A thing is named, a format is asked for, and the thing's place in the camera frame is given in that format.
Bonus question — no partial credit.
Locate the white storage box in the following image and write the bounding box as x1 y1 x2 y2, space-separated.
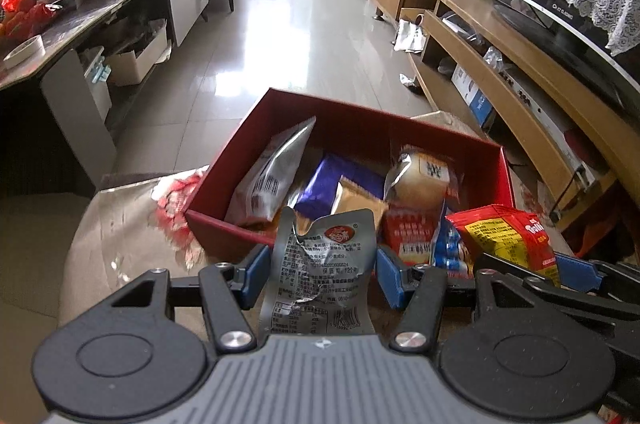
105 22 174 88

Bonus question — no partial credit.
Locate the long white flat box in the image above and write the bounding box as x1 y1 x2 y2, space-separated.
504 69 597 186

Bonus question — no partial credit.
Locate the purple snack packet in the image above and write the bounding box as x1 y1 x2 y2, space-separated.
294 153 396 220

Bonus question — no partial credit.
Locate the tan snack packet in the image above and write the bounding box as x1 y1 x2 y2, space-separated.
330 175 390 235

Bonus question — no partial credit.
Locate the black cable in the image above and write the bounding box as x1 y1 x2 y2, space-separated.
550 174 589 226

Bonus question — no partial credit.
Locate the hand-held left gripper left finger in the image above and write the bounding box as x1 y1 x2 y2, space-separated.
107 245 275 354

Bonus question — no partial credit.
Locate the dark long coffee table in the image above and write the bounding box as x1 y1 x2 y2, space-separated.
0 0 211 187

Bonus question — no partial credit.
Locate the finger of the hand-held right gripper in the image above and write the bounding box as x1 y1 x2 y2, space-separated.
472 253 564 300
554 253 640 293

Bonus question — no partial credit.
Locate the silver bag on floor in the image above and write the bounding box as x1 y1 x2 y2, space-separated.
393 18 429 53

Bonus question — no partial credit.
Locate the orange plastic bag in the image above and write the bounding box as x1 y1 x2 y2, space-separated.
570 204 617 261

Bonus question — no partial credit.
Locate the blue snack packet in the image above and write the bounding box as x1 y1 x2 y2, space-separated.
432 199 476 278

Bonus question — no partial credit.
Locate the bun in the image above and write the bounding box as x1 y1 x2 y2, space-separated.
384 145 464 211

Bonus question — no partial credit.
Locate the wooden television stand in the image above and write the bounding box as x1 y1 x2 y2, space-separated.
370 0 640 232

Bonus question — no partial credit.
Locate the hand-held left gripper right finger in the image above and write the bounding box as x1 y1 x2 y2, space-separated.
376 245 534 354

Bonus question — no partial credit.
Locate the blue and white box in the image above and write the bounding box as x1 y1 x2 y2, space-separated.
452 64 496 128

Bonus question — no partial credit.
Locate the red and green snack packet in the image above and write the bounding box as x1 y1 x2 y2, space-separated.
380 204 446 268

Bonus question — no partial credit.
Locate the yellow and red snack packet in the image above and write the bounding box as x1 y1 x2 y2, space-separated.
445 203 564 288

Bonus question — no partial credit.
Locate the red cardboard box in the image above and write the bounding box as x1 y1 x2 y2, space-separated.
184 87 516 266

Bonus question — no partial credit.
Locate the black television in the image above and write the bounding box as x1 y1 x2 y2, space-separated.
491 0 640 107

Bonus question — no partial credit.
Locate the small silver snack packet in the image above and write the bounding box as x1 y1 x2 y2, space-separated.
260 208 377 336

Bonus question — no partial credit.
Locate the long clear green-white packet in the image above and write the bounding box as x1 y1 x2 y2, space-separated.
223 117 318 230

